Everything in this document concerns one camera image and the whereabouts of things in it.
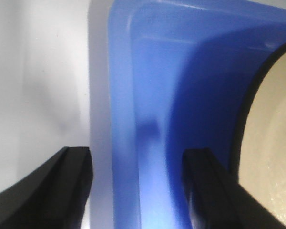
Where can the blue plastic tray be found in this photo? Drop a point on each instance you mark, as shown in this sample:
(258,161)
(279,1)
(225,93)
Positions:
(181,76)

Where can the beige plate with black rim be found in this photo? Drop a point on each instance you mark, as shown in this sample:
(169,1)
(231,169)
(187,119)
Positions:
(258,157)

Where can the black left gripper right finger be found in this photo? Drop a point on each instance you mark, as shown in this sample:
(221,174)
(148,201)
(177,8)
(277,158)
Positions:
(215,200)

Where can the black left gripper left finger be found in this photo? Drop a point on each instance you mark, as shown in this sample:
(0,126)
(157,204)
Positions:
(53,196)

